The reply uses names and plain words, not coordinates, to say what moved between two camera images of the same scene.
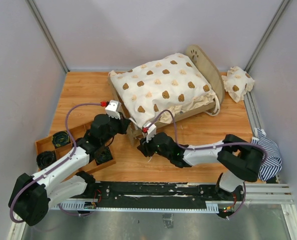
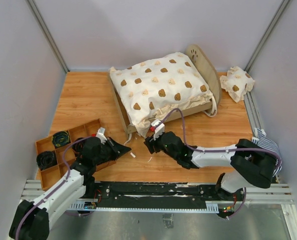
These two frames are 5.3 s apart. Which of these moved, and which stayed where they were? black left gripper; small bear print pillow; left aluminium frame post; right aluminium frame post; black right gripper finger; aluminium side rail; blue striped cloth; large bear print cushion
Moved: black right gripper finger; large bear print cushion; black left gripper
Stayed: blue striped cloth; left aluminium frame post; small bear print pillow; right aluminium frame post; aluminium side rail
